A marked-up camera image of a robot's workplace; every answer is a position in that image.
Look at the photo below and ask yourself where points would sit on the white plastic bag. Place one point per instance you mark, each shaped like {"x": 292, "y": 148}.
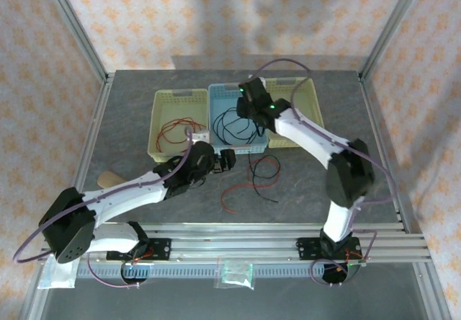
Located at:
{"x": 59, "y": 276}

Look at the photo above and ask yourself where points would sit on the tan wooden paddle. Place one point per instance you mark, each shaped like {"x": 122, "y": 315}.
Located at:
{"x": 108, "y": 179}

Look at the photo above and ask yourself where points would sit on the yellow perforated plastic basket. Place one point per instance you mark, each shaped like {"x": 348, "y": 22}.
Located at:
{"x": 306, "y": 89}
{"x": 180, "y": 100}

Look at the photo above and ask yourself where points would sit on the aluminium frame post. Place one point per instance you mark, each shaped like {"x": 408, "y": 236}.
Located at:
{"x": 392, "y": 21}
{"x": 75, "y": 28}

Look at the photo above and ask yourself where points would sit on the aluminium side rail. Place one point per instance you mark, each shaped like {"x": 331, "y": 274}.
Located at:
{"x": 378, "y": 132}
{"x": 91, "y": 125}

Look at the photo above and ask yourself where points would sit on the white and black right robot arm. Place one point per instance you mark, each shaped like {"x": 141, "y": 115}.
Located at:
{"x": 306, "y": 132}

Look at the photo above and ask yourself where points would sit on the blue perforated plastic basket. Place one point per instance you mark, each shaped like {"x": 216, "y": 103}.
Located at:
{"x": 230, "y": 100}

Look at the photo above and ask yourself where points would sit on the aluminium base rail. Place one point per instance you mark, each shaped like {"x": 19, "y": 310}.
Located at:
{"x": 234, "y": 240}

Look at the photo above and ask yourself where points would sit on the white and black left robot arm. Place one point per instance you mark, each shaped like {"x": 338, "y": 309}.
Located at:
{"x": 126, "y": 195}

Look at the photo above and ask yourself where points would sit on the clear plastic bag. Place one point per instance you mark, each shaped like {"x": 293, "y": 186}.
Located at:
{"x": 234, "y": 273}

